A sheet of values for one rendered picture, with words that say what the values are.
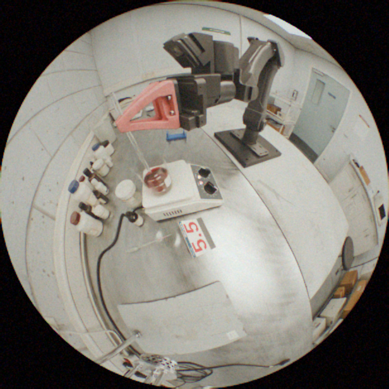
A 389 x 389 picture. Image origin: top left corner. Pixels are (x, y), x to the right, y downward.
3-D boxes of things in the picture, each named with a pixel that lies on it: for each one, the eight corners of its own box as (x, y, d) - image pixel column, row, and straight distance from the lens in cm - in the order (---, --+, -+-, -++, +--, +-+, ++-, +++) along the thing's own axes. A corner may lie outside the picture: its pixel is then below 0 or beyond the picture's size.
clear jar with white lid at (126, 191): (130, 194, 42) (117, 181, 37) (145, 192, 39) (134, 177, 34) (127, 211, 39) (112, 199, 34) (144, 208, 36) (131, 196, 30)
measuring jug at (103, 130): (115, 146, 77) (103, 125, 72) (98, 154, 82) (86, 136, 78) (119, 132, 93) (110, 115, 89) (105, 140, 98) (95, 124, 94)
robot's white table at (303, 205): (223, 171, 164) (235, 105, 116) (273, 251, 144) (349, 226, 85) (191, 182, 149) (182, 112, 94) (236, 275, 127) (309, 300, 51)
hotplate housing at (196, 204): (209, 172, 39) (211, 155, 34) (223, 206, 33) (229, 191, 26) (146, 187, 40) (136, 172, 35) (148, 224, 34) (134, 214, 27)
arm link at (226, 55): (232, 38, 20) (263, 54, 31) (187, 44, 26) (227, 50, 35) (228, 107, 21) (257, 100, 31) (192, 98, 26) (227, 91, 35)
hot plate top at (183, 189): (185, 161, 32) (184, 158, 31) (196, 197, 25) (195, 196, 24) (144, 171, 34) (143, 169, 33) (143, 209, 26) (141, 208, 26)
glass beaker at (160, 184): (172, 173, 29) (163, 146, 23) (178, 194, 25) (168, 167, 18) (146, 182, 30) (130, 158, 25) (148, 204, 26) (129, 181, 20)
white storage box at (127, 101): (141, 103, 165) (138, 93, 163) (141, 110, 129) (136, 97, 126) (118, 112, 170) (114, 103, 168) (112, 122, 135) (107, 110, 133)
